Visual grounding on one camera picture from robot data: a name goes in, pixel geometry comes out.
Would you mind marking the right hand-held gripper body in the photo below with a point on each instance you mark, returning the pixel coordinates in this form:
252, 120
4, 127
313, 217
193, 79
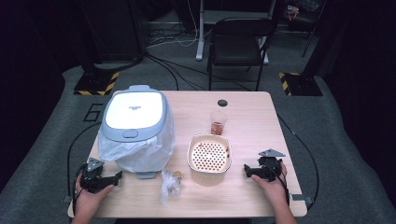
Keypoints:
270, 166

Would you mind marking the black folding chair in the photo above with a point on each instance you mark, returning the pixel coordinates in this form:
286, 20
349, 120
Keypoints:
238, 46

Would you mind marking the clear plastic cup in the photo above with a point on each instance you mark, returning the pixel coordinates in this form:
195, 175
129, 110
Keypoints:
218, 123

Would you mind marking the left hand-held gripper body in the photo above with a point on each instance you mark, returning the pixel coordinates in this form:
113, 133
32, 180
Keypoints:
93, 180

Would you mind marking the clear plastic wrapper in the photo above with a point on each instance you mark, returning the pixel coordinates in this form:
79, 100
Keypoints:
169, 186

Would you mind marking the white plastic bin liner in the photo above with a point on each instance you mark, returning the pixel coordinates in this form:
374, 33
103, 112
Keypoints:
146, 155

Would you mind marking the grey table clamp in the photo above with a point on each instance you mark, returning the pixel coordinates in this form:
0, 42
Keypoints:
300, 197
67, 199

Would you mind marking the white and grey trash can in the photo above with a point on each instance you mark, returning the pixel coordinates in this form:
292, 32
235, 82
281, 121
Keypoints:
134, 112

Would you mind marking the person's right hand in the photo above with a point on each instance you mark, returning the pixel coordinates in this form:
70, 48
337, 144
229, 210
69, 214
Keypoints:
275, 189

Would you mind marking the person's left hand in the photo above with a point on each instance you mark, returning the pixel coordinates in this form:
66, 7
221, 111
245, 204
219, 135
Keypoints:
87, 202

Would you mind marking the black table grommet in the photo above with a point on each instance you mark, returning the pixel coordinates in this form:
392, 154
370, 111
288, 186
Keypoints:
222, 103

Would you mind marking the white perforated strainer basket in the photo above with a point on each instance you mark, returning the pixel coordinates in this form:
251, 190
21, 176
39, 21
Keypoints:
208, 157

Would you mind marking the hazard-striped black stand base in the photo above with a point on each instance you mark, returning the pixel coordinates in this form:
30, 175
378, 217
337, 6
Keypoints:
96, 84
303, 85

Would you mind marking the white desk frame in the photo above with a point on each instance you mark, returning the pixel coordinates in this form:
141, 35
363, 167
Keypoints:
200, 37

